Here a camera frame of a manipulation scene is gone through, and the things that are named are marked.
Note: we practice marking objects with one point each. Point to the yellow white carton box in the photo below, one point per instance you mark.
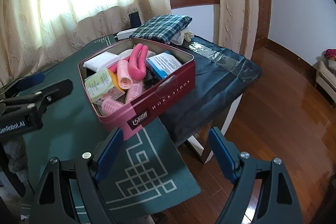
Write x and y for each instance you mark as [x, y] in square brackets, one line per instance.
[102, 85]

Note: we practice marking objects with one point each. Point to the white tube sachet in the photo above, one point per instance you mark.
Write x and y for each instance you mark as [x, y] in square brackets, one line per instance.
[103, 60]

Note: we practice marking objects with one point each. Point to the beige sofa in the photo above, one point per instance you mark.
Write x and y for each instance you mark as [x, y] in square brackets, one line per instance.
[325, 72]

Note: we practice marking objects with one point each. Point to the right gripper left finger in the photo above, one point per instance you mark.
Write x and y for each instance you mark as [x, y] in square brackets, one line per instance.
[53, 201]

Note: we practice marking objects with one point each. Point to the white power strip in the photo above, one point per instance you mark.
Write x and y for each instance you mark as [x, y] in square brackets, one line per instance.
[125, 33]

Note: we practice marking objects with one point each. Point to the blue white medicine box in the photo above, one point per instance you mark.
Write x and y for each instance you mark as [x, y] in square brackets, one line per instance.
[162, 65]

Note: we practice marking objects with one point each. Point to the pink foam curler rod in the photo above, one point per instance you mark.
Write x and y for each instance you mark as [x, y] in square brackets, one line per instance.
[137, 62]
[125, 55]

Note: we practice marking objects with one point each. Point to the green table mat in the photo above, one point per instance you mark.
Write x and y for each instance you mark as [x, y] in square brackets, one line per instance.
[148, 174]

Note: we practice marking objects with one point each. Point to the beige lace curtain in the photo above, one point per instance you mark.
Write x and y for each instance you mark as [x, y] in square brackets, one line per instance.
[92, 3]

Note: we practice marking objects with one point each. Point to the plaid folded cloth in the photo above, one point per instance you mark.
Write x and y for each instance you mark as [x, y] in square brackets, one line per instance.
[162, 28]

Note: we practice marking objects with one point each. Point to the dark blue table cover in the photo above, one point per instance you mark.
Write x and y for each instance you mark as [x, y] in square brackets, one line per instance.
[221, 76]

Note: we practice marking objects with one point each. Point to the black comb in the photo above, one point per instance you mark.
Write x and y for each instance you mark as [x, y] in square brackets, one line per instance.
[150, 79]

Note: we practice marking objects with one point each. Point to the red tin box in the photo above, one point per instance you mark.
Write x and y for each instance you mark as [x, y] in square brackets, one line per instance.
[139, 112]

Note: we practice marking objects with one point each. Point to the small pink hair roller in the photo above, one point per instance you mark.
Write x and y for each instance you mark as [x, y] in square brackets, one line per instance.
[124, 79]

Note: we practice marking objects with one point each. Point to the grey gloved left hand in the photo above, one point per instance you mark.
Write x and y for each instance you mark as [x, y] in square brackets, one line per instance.
[15, 150]

